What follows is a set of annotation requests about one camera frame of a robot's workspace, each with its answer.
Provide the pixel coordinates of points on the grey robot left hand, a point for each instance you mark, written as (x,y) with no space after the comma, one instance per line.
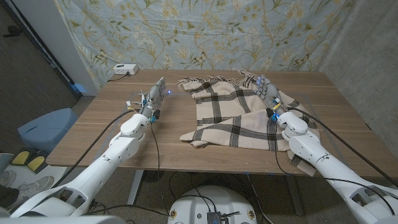
(152,98)

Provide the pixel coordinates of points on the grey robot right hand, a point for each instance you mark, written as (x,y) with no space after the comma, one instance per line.
(270,93)

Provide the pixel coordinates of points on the beige plaid fringed scarf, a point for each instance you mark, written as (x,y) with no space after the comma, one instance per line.
(224,105)

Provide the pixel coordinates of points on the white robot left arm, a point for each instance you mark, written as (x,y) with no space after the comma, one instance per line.
(102,161)

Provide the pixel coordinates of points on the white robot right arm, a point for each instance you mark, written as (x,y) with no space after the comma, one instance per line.
(329,168)

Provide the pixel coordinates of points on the white toy plane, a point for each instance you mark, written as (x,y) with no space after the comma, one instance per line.
(139,101)

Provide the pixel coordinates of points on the white power strip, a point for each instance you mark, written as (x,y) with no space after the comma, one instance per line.
(125,69)

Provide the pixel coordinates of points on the small blue floor object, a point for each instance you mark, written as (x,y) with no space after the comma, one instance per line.
(80,88)

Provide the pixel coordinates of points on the floral printed backdrop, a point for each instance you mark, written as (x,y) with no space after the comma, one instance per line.
(202,34)

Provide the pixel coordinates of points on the white table leg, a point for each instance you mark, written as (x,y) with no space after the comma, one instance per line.
(136,189)

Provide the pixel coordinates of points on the grey table leg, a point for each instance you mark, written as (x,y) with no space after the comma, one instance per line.
(295,196)

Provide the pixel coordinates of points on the blue padded stool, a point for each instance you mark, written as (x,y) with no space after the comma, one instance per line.
(46,127)

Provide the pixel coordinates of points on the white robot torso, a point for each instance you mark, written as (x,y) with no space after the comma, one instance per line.
(192,205)

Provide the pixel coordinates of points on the small black torso device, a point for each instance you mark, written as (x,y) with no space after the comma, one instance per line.
(214,217)

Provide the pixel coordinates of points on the grey sneaker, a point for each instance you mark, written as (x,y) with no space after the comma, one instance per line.
(35,185)

